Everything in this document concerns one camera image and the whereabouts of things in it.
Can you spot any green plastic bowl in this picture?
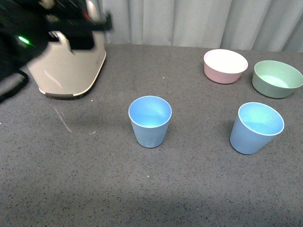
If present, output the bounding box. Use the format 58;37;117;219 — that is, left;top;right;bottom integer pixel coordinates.
252;60;303;99

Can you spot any grey-white curtain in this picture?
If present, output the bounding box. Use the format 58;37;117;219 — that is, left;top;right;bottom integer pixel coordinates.
98;0;303;52

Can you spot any light blue plastic cup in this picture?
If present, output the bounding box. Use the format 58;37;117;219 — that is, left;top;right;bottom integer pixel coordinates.
128;96;172;148

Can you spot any white two-slot toaster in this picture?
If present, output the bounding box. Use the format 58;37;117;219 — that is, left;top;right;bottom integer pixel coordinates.
27;0;107;100

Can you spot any pink plastic bowl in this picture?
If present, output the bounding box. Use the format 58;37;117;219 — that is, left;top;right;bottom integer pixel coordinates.
204;49;249;84

